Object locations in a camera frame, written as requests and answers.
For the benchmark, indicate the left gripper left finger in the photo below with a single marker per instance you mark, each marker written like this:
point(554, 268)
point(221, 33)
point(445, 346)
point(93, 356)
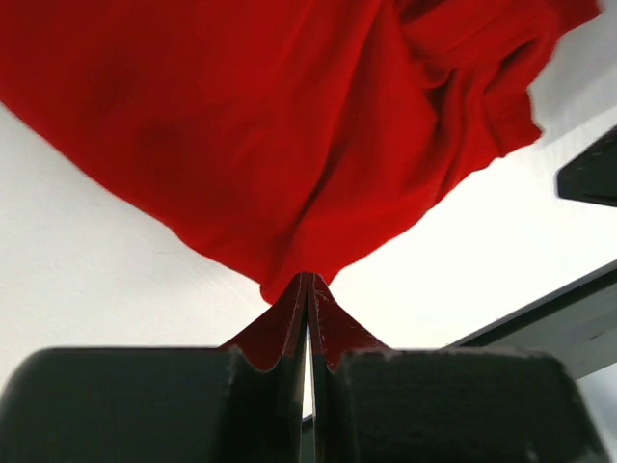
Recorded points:
point(238, 402)

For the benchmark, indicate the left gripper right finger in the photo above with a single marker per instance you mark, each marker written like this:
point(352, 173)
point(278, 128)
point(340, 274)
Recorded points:
point(373, 403)

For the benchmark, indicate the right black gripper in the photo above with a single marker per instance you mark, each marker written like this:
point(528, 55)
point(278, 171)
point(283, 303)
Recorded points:
point(591, 177)

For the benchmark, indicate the red t-shirt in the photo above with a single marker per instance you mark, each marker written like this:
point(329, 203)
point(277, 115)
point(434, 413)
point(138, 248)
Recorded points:
point(279, 137)

